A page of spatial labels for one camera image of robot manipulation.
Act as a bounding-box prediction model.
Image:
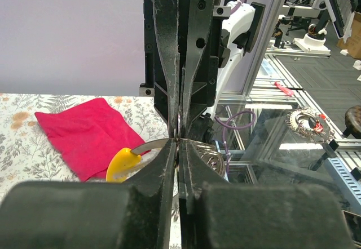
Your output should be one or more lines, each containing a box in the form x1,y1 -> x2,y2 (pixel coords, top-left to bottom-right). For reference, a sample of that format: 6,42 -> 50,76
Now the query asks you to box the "pink cloth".
35,98 -> 145,181

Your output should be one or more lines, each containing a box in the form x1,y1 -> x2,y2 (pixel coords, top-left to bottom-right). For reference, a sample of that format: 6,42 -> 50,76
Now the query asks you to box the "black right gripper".
141,0 -> 226,141

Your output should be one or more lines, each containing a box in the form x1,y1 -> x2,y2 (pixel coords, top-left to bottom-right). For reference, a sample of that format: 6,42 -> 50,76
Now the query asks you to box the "spare keyring bundle outside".
285,107 -> 335,144

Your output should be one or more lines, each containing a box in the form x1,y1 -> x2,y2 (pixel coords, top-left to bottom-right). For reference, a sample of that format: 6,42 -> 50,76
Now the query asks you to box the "floral tablecloth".
1,93 -> 168,197

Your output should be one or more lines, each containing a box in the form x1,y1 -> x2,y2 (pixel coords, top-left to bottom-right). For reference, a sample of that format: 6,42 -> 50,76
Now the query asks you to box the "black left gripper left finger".
1,139 -> 177,248

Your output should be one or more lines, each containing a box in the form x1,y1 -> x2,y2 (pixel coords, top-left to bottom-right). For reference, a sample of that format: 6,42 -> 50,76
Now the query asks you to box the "large keyring with yellow grip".
105,138 -> 226,183

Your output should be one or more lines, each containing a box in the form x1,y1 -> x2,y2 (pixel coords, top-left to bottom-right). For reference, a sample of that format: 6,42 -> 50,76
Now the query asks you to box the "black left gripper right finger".
178,140 -> 354,248

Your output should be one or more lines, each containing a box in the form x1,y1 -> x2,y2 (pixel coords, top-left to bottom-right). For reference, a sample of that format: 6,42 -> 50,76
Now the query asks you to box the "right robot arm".
142,0 -> 265,142

